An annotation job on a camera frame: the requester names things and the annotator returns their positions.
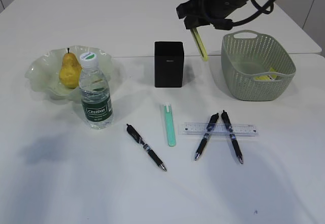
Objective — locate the black square pen holder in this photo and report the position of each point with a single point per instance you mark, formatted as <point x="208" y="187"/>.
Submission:
<point x="168" y="64"/>

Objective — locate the black pen left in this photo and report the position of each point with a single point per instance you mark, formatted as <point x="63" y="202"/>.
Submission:
<point x="137" y="137"/>

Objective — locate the black pen right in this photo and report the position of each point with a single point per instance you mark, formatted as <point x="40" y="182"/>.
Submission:
<point x="232" y="137"/>

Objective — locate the frosted green wavy plate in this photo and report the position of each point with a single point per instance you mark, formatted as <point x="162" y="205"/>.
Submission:
<point x="43" y="73"/>

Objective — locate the mint green pen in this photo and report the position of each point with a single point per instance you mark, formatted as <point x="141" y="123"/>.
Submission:
<point x="167" y="114"/>

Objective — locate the black pen middle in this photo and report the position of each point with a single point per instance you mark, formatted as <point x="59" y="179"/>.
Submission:
<point x="205" y="137"/>

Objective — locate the clear plastic ruler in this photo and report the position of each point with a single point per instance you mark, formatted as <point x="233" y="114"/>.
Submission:
<point x="217" y="129"/>

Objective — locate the black pen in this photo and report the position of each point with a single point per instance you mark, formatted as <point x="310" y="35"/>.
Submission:
<point x="232" y="137"/>
<point x="205" y="137"/>
<point x="137" y="137"/>

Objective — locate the clear water bottle green label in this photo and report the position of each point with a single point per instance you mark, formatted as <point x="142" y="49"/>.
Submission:
<point x="95" y="92"/>

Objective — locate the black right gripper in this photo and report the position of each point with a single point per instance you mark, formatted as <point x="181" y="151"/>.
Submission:
<point x="210" y="8"/>

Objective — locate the yellow pear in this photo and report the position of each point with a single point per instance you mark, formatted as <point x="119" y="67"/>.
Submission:
<point x="70" y="71"/>

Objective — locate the yellow pen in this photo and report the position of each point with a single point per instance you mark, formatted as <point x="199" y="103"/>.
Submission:
<point x="199" y="44"/>

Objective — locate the yellow sticky note packet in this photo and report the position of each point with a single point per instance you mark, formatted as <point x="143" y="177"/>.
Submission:
<point x="269" y="76"/>

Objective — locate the green woven plastic basket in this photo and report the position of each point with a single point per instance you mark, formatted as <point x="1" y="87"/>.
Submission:
<point x="246" y="54"/>

